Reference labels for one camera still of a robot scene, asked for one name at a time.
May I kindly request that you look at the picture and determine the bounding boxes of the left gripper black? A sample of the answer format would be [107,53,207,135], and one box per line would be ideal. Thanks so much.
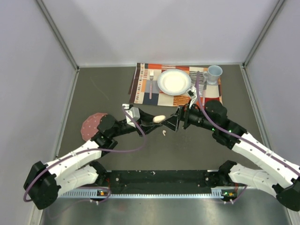
[111,109,162,138]

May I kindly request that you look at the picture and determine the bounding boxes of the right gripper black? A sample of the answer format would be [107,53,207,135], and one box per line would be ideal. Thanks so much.
[161,99,217,132]

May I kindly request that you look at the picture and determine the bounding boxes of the beige square ring object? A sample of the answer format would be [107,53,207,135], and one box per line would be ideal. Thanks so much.
[152,115,166,123]

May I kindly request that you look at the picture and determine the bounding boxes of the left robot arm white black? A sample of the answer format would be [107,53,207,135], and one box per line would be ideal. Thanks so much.
[23,105,166,210]

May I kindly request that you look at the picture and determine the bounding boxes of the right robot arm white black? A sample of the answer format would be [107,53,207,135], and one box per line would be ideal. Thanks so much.
[162,100,300,211]

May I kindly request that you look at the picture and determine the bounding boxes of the patterned orange placemat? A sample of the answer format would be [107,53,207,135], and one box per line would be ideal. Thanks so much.
[129,63,222,107]

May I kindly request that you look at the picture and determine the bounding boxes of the white round plate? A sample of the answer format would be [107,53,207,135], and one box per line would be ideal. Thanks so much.
[157,69,191,96]

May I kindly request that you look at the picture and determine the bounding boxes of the pink polka dot plate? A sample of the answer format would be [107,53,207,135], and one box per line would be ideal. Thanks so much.
[81,112,106,141]

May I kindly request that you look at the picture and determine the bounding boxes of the light blue mug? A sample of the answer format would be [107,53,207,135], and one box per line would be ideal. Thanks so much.
[203,65,223,85]

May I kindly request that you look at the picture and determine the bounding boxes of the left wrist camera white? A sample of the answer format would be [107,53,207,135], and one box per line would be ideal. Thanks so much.
[122,104,140,128]

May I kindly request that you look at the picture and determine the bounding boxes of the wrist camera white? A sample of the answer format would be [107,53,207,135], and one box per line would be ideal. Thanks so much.
[122,104,140,128]
[187,86,198,108]

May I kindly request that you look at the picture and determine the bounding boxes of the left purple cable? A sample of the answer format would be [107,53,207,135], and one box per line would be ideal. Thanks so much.
[23,110,148,202]

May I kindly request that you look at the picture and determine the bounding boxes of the purple cable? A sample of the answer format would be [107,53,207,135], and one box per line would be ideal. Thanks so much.
[23,110,148,202]
[195,71,300,203]

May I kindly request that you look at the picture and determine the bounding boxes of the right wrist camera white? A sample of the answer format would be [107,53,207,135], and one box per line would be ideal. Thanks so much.
[187,86,198,108]

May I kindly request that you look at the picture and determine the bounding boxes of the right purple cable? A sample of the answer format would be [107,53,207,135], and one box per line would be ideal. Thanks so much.
[195,71,300,203]

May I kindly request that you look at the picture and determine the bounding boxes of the pink handled knife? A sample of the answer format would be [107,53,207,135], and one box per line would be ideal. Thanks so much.
[202,79,207,106]

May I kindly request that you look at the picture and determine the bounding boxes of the pink handled fork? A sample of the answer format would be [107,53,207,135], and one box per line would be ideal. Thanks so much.
[149,70,154,99]

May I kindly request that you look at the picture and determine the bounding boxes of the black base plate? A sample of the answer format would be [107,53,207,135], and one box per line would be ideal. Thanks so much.
[93,170,247,195]

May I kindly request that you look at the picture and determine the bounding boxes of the grey cable duct rail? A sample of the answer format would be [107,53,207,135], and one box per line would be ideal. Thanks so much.
[60,189,237,200]

